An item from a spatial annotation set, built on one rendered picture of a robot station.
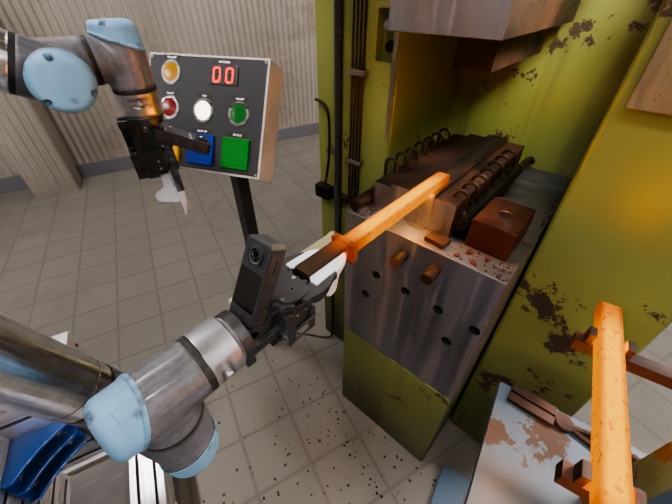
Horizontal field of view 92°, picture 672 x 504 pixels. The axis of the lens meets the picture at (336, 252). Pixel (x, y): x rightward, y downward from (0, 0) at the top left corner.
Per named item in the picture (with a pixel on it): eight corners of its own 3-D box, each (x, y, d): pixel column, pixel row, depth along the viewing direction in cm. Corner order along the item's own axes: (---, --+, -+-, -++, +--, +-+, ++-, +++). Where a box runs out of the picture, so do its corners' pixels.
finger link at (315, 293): (321, 269, 50) (277, 299, 45) (321, 260, 49) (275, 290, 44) (344, 284, 47) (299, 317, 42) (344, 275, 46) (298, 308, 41)
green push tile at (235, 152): (246, 171, 79) (249, 139, 78) (219, 167, 81) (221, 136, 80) (250, 171, 81) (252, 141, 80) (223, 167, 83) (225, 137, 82)
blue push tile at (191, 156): (210, 165, 82) (212, 134, 80) (185, 162, 84) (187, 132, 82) (215, 166, 83) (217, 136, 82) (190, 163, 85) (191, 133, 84)
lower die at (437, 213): (448, 237, 69) (457, 203, 64) (372, 205, 79) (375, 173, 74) (515, 172, 93) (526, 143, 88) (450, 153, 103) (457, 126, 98)
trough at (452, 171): (433, 201, 67) (435, 195, 66) (411, 192, 70) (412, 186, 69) (506, 143, 91) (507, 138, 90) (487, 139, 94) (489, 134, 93)
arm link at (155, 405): (104, 428, 37) (65, 391, 31) (193, 363, 43) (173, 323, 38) (134, 483, 33) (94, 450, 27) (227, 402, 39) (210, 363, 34)
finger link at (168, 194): (164, 220, 70) (149, 179, 69) (192, 213, 73) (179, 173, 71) (163, 219, 68) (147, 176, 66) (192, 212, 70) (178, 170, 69)
